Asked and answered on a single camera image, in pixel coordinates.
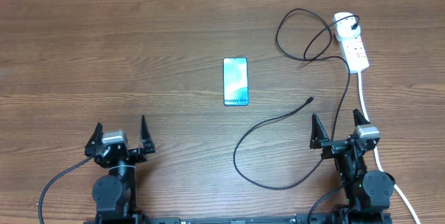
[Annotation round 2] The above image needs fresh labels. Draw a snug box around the Samsung Galaxy smartphone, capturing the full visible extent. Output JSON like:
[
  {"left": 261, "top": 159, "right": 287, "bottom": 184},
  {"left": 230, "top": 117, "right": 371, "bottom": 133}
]
[{"left": 223, "top": 58, "right": 249, "bottom": 106}]

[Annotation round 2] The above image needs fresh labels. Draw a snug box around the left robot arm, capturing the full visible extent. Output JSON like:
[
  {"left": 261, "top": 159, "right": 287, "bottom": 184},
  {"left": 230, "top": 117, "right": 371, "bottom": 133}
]
[{"left": 85, "top": 116, "right": 156, "bottom": 223}]

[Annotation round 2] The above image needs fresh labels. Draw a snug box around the white power strip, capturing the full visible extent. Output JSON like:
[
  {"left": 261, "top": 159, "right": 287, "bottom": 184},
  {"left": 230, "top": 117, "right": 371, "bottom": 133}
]
[{"left": 338, "top": 34, "right": 369, "bottom": 74}]

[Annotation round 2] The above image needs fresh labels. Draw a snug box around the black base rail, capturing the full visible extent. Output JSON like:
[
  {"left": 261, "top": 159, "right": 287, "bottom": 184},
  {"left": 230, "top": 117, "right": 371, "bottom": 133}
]
[{"left": 85, "top": 213, "right": 393, "bottom": 224}]

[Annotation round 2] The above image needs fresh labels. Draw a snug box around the black USB charging cable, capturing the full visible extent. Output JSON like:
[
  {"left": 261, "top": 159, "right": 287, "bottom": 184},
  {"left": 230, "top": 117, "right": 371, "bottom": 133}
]
[{"left": 232, "top": 8, "right": 361, "bottom": 191}]

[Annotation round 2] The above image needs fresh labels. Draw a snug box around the white USB wall charger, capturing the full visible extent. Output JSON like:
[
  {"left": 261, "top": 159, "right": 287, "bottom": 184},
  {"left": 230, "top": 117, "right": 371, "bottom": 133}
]
[{"left": 332, "top": 12, "right": 361, "bottom": 42}]

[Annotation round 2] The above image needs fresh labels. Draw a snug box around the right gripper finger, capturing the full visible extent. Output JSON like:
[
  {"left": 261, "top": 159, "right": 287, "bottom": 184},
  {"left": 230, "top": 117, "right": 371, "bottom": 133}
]
[
  {"left": 309, "top": 113, "right": 330, "bottom": 150},
  {"left": 353, "top": 109, "right": 370, "bottom": 127}
]

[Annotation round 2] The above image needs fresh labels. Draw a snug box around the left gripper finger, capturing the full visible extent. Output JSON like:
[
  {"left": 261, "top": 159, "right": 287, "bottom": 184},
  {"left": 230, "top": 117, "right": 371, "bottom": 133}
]
[
  {"left": 140, "top": 115, "right": 156, "bottom": 154},
  {"left": 85, "top": 122, "right": 103, "bottom": 157}
]

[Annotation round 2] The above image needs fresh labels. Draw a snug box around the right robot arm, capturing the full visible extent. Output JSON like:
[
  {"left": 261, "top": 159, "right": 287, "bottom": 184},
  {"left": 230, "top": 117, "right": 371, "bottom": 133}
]
[{"left": 307, "top": 109, "right": 395, "bottom": 223}]

